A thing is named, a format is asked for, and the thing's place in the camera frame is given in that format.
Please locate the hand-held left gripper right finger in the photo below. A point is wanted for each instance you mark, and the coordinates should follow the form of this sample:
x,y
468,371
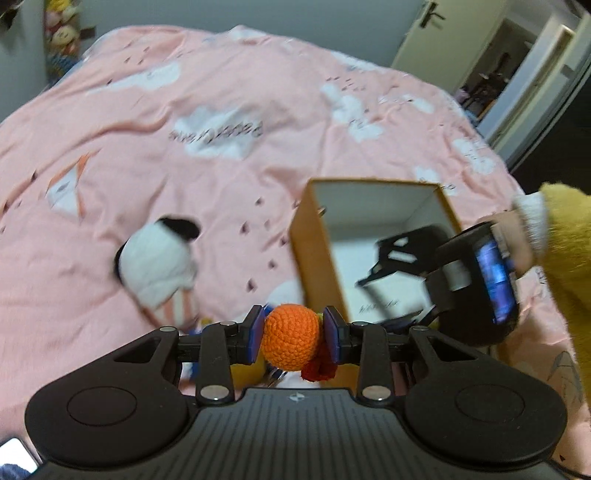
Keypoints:
x,y
330,334

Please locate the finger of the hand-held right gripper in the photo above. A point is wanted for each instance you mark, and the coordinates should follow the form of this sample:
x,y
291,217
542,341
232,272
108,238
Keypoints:
x,y
408,247
392,273

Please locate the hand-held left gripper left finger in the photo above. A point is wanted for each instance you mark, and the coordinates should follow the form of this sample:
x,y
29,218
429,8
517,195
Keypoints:
x,y
255,334

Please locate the orange crochet ball toy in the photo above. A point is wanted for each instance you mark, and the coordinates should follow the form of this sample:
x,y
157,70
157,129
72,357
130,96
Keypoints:
x,y
291,339

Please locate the cardboard box with white inside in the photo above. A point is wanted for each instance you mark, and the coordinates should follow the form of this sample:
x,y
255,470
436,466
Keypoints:
x,y
351,258

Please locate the person's right hand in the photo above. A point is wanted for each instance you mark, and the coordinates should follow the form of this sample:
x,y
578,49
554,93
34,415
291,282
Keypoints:
x,y
519,240

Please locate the yellow soft toy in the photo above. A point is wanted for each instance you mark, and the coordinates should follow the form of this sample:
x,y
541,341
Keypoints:
x,y
249,374

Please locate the white and black plush toy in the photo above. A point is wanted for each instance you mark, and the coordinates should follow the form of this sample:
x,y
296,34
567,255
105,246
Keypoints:
x,y
157,267

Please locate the pink printed blanket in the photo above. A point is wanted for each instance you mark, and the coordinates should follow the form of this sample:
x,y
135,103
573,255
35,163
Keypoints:
x,y
184,138

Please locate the grey room door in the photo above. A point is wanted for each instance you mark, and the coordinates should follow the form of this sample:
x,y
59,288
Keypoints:
x,y
429,32

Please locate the white smartphone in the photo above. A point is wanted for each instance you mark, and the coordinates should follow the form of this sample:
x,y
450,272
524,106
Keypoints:
x,y
16,454

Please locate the hanging row of plush toys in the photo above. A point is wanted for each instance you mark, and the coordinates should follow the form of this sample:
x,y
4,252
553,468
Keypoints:
x,y
62,27

